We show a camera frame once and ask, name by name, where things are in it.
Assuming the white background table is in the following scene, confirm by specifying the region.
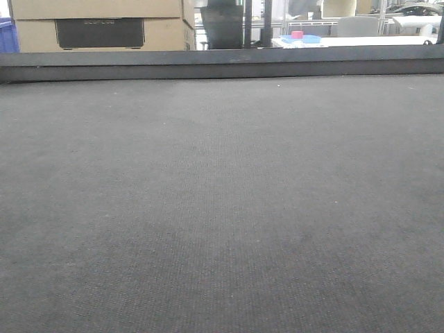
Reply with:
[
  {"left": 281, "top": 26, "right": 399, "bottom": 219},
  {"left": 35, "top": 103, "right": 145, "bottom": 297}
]
[{"left": 272, "top": 36, "right": 437, "bottom": 49}]

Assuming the blue plastic crate far left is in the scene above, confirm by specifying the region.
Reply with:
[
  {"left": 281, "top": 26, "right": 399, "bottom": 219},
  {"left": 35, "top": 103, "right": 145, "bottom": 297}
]
[{"left": 0, "top": 17, "right": 19, "bottom": 53}]

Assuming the black conveyor side rail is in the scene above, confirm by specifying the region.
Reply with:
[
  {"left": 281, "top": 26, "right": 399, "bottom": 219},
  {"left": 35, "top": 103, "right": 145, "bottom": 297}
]
[{"left": 1, "top": 44, "right": 443, "bottom": 83}]

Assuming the pink small container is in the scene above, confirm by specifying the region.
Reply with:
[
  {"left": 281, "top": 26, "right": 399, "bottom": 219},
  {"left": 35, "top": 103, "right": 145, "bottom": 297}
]
[{"left": 291, "top": 31, "right": 304, "bottom": 40}]

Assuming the black vertical post left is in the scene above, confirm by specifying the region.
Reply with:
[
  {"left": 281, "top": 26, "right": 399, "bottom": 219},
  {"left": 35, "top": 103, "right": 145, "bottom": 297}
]
[{"left": 244, "top": 0, "right": 253, "bottom": 49}]

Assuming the lower cardboard box black label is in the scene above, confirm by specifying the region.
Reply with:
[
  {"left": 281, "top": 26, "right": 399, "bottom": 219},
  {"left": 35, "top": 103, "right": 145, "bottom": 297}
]
[{"left": 15, "top": 18, "right": 195, "bottom": 53}]

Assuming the blue flat tray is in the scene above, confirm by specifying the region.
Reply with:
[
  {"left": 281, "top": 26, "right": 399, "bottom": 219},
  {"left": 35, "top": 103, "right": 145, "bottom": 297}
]
[{"left": 280, "top": 35, "right": 322, "bottom": 44}]

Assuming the black vertical post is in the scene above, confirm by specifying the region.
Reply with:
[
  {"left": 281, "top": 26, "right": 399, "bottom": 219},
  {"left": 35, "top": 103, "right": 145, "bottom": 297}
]
[
  {"left": 262, "top": 0, "right": 273, "bottom": 48},
  {"left": 244, "top": 0, "right": 253, "bottom": 49}
]

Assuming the black office chair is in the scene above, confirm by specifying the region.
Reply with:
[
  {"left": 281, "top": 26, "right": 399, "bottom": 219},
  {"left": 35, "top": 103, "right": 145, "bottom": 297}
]
[{"left": 200, "top": 6, "right": 244, "bottom": 50}]

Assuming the upper cardboard box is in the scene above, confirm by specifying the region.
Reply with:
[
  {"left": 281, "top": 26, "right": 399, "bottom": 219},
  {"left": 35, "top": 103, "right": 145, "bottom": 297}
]
[{"left": 8, "top": 0, "right": 194, "bottom": 27}]

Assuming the black vertical post right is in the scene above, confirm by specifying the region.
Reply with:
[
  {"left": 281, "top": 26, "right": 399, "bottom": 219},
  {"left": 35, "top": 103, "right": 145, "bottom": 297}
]
[{"left": 262, "top": 0, "right": 273, "bottom": 48}]

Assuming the dark conveyor belt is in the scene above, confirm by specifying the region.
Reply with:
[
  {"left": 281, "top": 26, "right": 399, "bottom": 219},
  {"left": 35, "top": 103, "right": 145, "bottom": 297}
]
[{"left": 1, "top": 74, "right": 443, "bottom": 332}]

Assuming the grey office chair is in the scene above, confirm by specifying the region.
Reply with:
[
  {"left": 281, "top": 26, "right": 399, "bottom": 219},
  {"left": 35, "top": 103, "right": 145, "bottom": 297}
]
[{"left": 336, "top": 16, "right": 379, "bottom": 37}]

